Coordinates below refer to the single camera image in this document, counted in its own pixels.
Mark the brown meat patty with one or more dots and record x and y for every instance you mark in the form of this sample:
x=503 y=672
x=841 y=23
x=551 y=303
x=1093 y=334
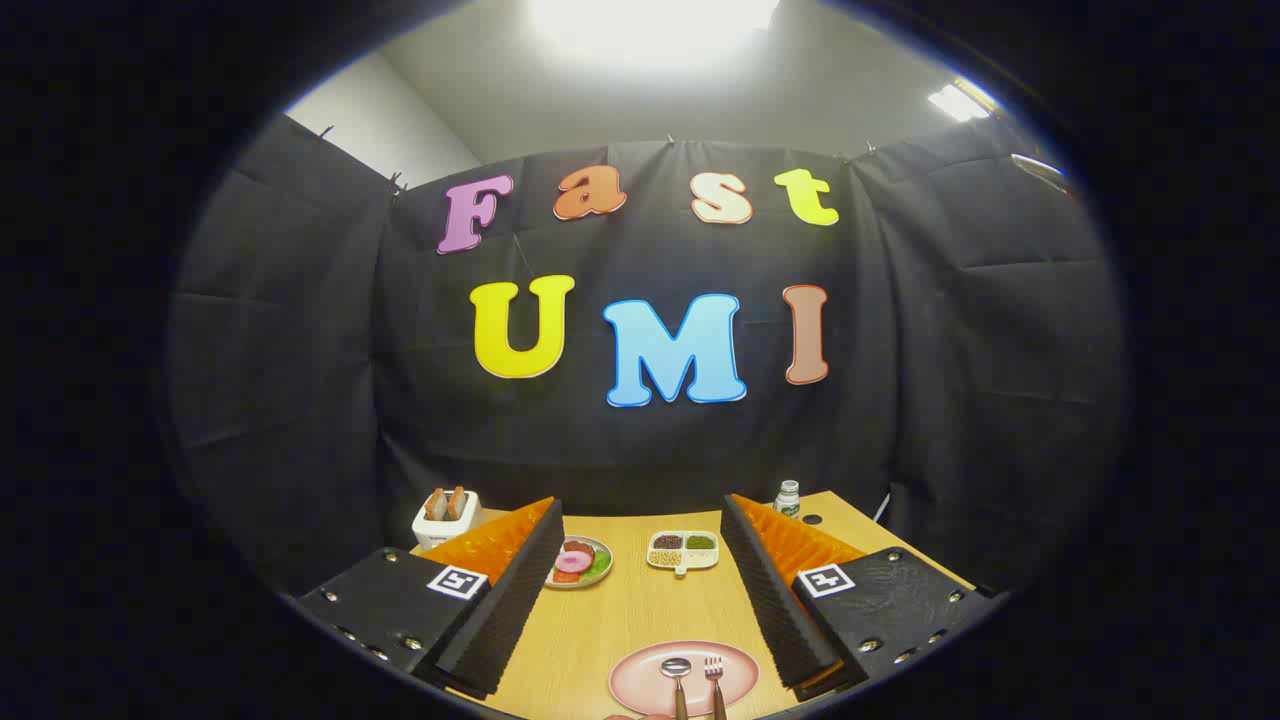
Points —
x=580 y=547

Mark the toast slice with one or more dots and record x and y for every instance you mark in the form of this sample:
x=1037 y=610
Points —
x=435 y=504
x=457 y=502

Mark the green lettuce leaf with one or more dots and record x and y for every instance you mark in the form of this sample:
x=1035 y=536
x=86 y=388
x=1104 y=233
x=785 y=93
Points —
x=600 y=565

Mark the pile of yellow beans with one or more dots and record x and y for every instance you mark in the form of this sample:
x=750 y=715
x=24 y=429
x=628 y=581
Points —
x=665 y=558

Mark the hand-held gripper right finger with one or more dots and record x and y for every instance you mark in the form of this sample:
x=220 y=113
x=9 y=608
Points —
x=762 y=590

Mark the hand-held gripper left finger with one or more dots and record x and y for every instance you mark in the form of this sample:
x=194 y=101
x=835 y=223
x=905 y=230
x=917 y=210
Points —
x=510 y=590

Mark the white divided dish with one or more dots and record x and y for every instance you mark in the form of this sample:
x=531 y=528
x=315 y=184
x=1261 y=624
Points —
x=700 y=558

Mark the oval food plate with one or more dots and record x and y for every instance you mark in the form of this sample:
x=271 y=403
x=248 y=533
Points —
x=598 y=580

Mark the pink plate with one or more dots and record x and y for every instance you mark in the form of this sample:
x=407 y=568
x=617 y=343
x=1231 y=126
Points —
x=635 y=680

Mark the ceiling light panel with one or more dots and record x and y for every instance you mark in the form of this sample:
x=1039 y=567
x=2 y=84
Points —
x=957 y=103
x=650 y=25

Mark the pink ham slice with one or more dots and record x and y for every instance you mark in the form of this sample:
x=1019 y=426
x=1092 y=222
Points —
x=572 y=563

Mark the pile of brown beans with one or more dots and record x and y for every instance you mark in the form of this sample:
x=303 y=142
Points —
x=668 y=542

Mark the white toaster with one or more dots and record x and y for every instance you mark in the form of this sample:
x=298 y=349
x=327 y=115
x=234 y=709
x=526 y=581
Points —
x=445 y=530

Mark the white drink bottle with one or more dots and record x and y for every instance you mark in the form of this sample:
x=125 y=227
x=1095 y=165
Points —
x=787 y=500

